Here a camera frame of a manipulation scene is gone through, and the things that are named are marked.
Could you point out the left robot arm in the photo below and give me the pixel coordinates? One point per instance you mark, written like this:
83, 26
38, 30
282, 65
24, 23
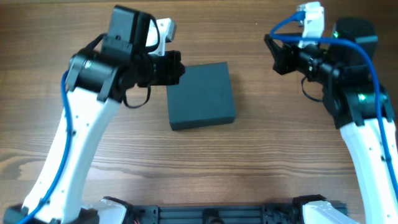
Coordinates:
131, 53

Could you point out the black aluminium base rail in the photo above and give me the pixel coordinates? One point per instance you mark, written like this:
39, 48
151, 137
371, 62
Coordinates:
268, 213

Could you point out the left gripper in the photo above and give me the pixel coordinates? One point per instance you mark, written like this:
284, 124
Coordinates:
173, 68

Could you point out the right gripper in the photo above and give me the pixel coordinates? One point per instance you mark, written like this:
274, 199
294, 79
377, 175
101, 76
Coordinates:
283, 55

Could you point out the dark green box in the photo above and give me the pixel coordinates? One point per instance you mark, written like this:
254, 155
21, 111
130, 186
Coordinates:
204, 97

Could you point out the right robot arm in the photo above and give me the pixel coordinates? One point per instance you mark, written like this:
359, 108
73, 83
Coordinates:
359, 104

